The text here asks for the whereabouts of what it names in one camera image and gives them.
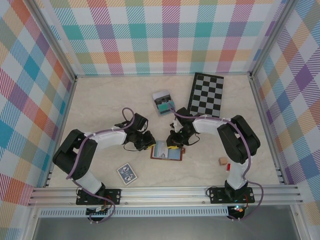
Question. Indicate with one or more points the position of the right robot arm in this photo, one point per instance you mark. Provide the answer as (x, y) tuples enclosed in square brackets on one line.
[(240, 140)]

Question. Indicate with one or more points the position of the black grey chessboard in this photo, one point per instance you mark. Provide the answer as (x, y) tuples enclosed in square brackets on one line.
[(206, 92)]

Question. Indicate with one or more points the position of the blue playing card deck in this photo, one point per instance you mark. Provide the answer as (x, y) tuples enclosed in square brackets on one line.
[(127, 174)]

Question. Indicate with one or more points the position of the black credit card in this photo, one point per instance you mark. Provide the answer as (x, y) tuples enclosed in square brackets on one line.
[(162, 101)]

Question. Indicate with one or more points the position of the small wooden cube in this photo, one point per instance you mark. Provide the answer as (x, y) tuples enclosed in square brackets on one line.
[(222, 161)]

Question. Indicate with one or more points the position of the teal card box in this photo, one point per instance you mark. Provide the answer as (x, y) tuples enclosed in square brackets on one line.
[(162, 96)]

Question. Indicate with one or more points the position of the teal credit card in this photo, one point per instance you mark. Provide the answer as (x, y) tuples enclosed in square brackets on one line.
[(165, 108)]

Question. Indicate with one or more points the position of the aluminium frame post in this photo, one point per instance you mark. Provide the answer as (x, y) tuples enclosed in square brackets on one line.
[(272, 37), (52, 40)]

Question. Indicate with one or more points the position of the pale blue picture card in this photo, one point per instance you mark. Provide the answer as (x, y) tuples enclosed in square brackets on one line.
[(160, 150)]

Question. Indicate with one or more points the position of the brown leather card holder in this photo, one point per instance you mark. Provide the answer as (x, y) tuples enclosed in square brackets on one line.
[(172, 157)]

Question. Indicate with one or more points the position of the long aluminium base rail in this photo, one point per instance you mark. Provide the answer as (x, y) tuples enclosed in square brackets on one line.
[(162, 193)]

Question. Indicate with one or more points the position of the small circuit board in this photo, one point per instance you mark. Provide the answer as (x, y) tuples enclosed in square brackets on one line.
[(237, 209), (98, 211)]

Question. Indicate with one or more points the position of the aluminium side rail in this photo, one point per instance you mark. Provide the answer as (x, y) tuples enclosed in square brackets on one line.
[(270, 130), (60, 130)]

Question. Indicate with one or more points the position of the small red block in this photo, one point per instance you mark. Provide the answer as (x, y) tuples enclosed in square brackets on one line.
[(228, 168)]

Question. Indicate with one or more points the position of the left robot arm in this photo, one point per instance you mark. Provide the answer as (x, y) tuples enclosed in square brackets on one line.
[(75, 155)]

